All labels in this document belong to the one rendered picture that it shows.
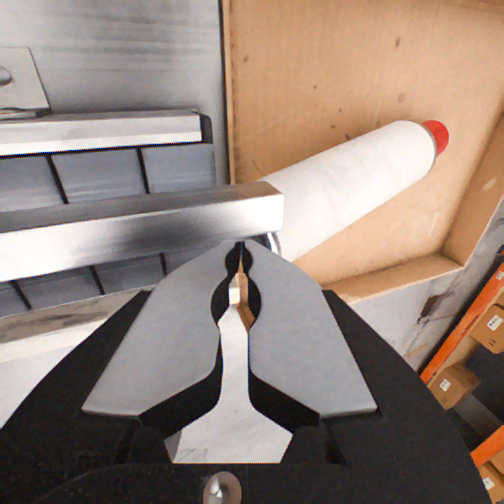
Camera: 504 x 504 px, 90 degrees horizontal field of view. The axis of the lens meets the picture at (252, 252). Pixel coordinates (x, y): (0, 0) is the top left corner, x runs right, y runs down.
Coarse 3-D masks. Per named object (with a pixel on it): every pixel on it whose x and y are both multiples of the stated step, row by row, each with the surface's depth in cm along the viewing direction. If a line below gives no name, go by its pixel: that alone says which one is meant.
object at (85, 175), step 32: (0, 160) 11; (32, 160) 11; (64, 160) 12; (96, 160) 12; (128, 160) 13; (160, 160) 13; (192, 160) 14; (0, 192) 11; (32, 192) 12; (64, 192) 13; (96, 192) 13; (128, 192) 13; (160, 192) 14; (160, 256) 16; (192, 256) 17; (0, 288) 13; (32, 288) 14; (64, 288) 15; (96, 288) 15; (128, 288) 16
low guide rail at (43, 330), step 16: (144, 288) 15; (80, 304) 13; (96, 304) 13; (112, 304) 13; (0, 320) 13; (16, 320) 13; (32, 320) 12; (48, 320) 13; (64, 320) 13; (80, 320) 13; (96, 320) 13; (0, 336) 12; (16, 336) 12; (32, 336) 12; (48, 336) 12; (64, 336) 12; (80, 336) 13; (0, 352) 11; (16, 352) 12; (32, 352) 12
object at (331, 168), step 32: (384, 128) 18; (416, 128) 18; (320, 160) 15; (352, 160) 15; (384, 160) 16; (416, 160) 17; (288, 192) 13; (320, 192) 14; (352, 192) 15; (384, 192) 16; (288, 224) 13; (320, 224) 14; (288, 256) 13
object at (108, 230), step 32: (192, 192) 7; (224, 192) 7; (256, 192) 7; (0, 224) 6; (32, 224) 6; (64, 224) 6; (96, 224) 6; (128, 224) 6; (160, 224) 6; (192, 224) 7; (224, 224) 7; (256, 224) 7; (0, 256) 5; (32, 256) 6; (64, 256) 6; (96, 256) 6; (128, 256) 6
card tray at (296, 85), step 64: (256, 0) 15; (320, 0) 16; (384, 0) 17; (448, 0) 19; (256, 64) 16; (320, 64) 18; (384, 64) 19; (448, 64) 21; (256, 128) 18; (320, 128) 20; (448, 128) 25; (448, 192) 30; (320, 256) 27; (384, 256) 31; (448, 256) 34
